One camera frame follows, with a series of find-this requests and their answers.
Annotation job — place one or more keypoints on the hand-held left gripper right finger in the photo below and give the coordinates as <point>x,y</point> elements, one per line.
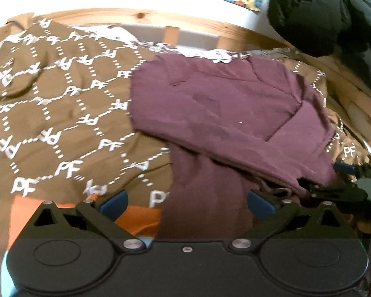
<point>259,207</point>

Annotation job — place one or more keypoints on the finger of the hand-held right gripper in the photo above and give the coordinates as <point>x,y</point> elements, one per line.
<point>337,193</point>
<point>344,167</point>

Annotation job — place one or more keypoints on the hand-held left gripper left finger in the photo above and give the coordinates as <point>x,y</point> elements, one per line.
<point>112,206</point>

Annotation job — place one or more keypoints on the maroon garment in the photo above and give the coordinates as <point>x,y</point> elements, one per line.
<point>219,105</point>

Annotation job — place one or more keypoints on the orange cloth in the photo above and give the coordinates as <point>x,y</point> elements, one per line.
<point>21,216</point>

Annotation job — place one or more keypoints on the light blue cloth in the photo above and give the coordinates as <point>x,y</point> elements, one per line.
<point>6,272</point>

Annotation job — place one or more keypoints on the brown printed blanket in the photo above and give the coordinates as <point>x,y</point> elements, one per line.
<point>49,77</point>

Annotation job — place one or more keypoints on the black jacket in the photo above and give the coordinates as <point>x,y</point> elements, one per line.
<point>306,12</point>

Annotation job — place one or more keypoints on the wooden bed frame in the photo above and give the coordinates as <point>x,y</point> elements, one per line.
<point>142,15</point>

